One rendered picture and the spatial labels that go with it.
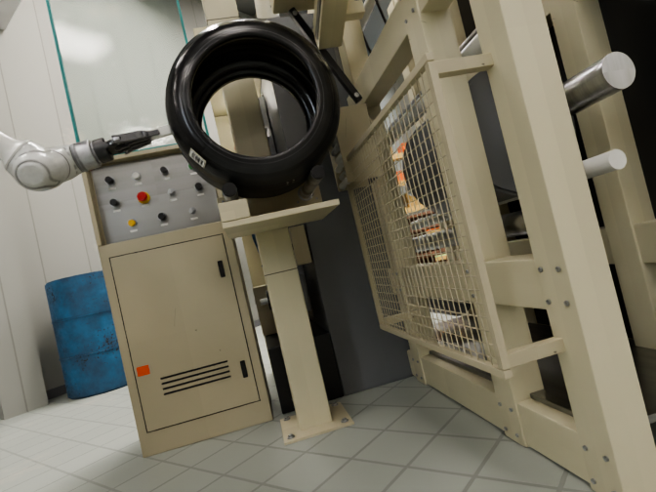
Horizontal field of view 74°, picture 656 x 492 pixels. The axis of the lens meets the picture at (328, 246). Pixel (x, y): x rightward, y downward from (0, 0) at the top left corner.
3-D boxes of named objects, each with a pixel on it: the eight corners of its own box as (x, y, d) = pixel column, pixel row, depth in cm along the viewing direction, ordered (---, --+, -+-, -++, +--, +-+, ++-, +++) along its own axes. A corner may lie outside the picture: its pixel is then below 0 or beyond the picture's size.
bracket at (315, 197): (222, 224, 167) (217, 199, 167) (321, 203, 174) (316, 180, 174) (222, 223, 163) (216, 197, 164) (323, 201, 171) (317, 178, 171)
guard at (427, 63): (380, 329, 177) (341, 163, 179) (384, 327, 177) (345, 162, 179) (505, 380, 88) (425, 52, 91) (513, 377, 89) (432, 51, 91)
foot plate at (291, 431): (280, 422, 184) (279, 416, 184) (340, 403, 189) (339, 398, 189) (284, 445, 158) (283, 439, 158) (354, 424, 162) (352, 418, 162)
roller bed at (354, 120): (338, 191, 188) (322, 126, 189) (370, 185, 191) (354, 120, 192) (348, 182, 169) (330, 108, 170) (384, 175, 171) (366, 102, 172)
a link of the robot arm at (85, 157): (78, 148, 139) (97, 143, 140) (88, 175, 139) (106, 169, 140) (66, 140, 130) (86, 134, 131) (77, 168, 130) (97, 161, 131)
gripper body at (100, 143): (87, 137, 132) (117, 127, 133) (97, 145, 140) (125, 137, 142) (96, 159, 131) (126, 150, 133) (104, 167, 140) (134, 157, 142)
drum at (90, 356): (131, 372, 420) (109, 273, 423) (164, 372, 378) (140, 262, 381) (56, 398, 370) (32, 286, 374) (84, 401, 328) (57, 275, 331)
